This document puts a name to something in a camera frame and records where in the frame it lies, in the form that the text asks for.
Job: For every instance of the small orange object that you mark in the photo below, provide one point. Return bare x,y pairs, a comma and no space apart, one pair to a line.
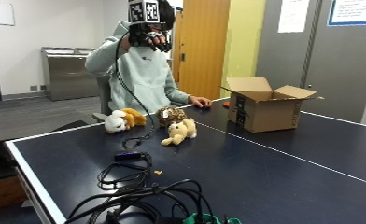
225,104

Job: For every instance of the brown spotted plush toy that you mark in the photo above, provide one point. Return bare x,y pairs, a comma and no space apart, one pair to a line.
169,115

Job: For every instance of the wooden door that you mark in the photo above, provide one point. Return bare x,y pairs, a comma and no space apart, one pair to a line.
201,46

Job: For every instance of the white marker cube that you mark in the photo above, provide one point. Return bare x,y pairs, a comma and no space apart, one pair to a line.
141,11

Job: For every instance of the cream plush dog toy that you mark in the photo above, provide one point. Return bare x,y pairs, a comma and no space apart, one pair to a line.
179,132

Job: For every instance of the the person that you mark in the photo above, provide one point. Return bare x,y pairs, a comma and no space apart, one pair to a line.
143,74

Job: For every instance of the open cardboard box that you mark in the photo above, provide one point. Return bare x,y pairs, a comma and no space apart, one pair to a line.
265,107

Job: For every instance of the white and orange plush toy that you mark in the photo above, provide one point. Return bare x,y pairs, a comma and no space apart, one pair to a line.
123,120

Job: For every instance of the stainless steel bin cabinet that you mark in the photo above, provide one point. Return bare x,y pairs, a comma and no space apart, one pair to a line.
68,73

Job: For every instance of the tiny orange crumb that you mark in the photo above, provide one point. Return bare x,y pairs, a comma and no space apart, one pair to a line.
157,172

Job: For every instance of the small black hub box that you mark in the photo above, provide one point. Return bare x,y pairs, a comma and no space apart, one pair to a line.
127,156

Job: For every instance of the white paper notice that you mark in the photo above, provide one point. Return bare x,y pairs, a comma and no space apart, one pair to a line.
292,15

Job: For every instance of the green plastic object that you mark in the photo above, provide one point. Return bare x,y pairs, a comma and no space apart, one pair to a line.
209,219

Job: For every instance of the blue framed poster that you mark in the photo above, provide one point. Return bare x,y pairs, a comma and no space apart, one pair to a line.
352,11

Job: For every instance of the wooden cabinet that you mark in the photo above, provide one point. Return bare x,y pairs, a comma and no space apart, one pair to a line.
3,193

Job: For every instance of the wall outlet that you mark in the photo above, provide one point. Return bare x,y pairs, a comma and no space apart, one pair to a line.
33,88

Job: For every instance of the white wall board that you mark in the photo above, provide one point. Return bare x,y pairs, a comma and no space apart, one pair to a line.
3,11

